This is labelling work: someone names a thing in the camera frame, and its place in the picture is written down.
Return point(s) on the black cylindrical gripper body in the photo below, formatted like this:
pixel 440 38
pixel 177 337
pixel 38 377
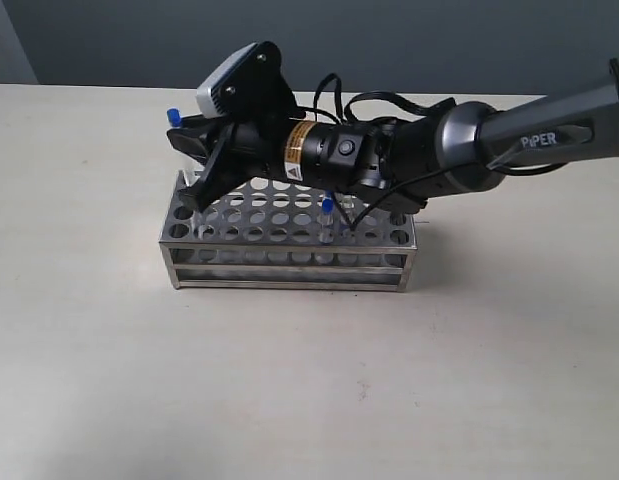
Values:
pixel 346 158

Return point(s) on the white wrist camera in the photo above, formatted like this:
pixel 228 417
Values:
pixel 248 83

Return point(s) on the stainless steel tube rack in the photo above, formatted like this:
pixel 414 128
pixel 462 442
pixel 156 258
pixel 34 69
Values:
pixel 265 234

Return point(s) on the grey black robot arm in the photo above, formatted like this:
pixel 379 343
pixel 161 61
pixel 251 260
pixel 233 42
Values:
pixel 399 165

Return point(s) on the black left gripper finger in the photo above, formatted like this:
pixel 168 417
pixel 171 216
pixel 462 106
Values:
pixel 215 180

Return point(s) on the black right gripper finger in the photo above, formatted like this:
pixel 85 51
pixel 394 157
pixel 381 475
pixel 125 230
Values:
pixel 196 136

